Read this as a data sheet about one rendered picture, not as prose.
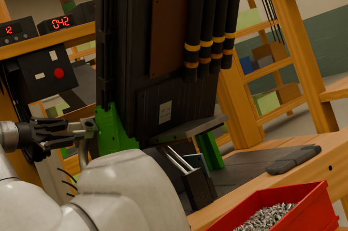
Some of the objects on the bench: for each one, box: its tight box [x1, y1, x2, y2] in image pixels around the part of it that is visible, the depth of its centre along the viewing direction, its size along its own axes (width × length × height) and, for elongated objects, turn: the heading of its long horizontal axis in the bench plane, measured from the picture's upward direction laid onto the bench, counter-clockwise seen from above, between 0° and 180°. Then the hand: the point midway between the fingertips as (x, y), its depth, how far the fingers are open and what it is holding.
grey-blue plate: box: [182, 153, 218, 199], centre depth 176 cm, size 10×2×14 cm, turn 115°
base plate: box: [178, 143, 315, 216], centre depth 185 cm, size 42×110×2 cm, turn 25°
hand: (81, 130), depth 175 cm, fingers closed on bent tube, 3 cm apart
